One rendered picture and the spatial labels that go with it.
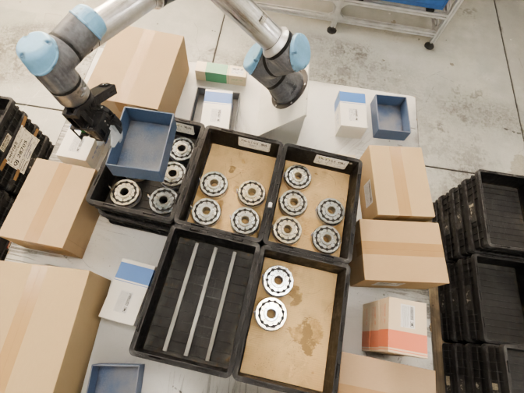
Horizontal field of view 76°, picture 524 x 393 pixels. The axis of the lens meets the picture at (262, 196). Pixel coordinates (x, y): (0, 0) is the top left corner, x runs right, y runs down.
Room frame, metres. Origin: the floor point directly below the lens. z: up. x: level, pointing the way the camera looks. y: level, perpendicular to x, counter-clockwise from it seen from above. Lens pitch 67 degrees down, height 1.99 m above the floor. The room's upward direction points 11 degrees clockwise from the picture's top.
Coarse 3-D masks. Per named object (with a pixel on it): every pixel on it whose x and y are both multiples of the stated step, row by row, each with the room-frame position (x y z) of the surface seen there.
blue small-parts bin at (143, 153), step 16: (128, 112) 0.57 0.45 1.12; (144, 112) 0.57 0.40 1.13; (160, 112) 0.58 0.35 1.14; (128, 128) 0.54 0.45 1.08; (144, 128) 0.55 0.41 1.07; (160, 128) 0.56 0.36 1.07; (176, 128) 0.57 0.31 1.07; (128, 144) 0.48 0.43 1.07; (144, 144) 0.49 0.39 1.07; (160, 144) 0.50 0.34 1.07; (112, 160) 0.40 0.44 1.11; (128, 160) 0.43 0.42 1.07; (144, 160) 0.44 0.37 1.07; (160, 160) 0.45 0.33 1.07; (128, 176) 0.38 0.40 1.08; (144, 176) 0.38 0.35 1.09; (160, 176) 0.38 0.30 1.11
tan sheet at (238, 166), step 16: (208, 160) 0.61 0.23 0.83; (224, 160) 0.62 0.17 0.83; (240, 160) 0.64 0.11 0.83; (256, 160) 0.65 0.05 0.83; (272, 160) 0.66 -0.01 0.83; (240, 176) 0.57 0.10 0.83; (256, 176) 0.58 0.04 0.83; (224, 208) 0.43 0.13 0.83; (256, 208) 0.45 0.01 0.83; (224, 224) 0.37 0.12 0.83
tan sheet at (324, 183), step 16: (320, 176) 0.63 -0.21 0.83; (336, 176) 0.65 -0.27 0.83; (304, 192) 0.55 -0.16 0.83; (320, 192) 0.57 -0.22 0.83; (336, 192) 0.58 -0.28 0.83; (272, 224) 0.40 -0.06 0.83; (304, 224) 0.43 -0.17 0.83; (320, 224) 0.44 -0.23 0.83; (272, 240) 0.34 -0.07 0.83; (304, 240) 0.36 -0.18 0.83; (336, 256) 0.33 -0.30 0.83
